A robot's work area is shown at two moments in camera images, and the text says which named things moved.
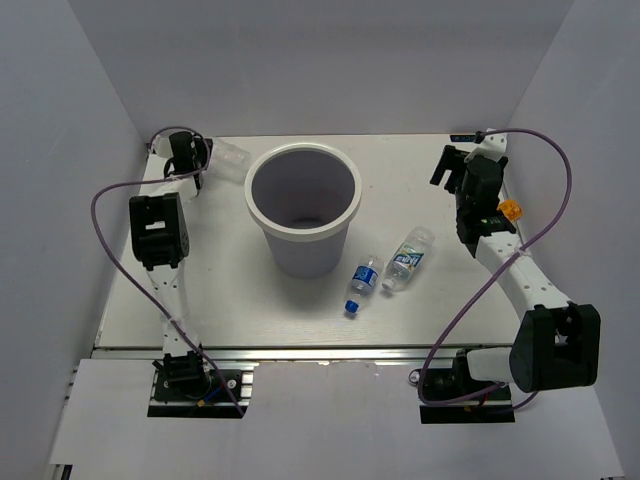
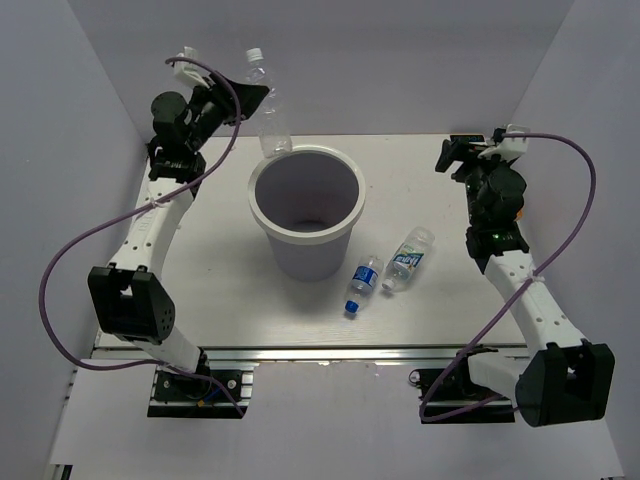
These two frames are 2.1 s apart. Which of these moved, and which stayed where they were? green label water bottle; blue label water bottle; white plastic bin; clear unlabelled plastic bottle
Moved: clear unlabelled plastic bottle
Stayed: white plastic bin; blue label water bottle; green label water bottle
